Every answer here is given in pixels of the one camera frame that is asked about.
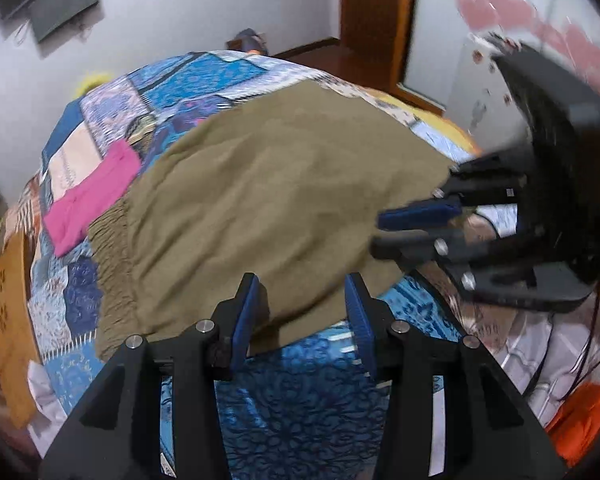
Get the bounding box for wooden bed frame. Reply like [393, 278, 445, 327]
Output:
[0, 232, 43, 428]

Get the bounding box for wooden door frame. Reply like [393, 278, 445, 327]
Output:
[272, 0, 448, 117]

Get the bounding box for patchwork printed blanket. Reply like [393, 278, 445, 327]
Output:
[0, 51, 486, 480]

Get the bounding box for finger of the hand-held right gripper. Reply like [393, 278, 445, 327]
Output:
[370, 226, 551, 306]
[377, 151, 531, 232]

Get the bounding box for wall-mounted television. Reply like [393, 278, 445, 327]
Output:
[0, 0, 101, 44]

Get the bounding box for black cable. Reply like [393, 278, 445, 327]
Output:
[522, 260, 600, 401]

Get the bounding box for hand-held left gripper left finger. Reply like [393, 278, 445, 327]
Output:
[39, 272, 270, 480]

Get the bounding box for olive green pants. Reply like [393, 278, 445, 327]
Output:
[87, 81, 462, 361]

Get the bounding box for orange cloth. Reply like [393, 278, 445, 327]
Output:
[545, 367, 600, 468]

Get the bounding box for pink folded cloth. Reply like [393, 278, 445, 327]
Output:
[44, 139, 143, 257]

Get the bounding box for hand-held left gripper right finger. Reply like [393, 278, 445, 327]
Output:
[344, 271, 567, 480]

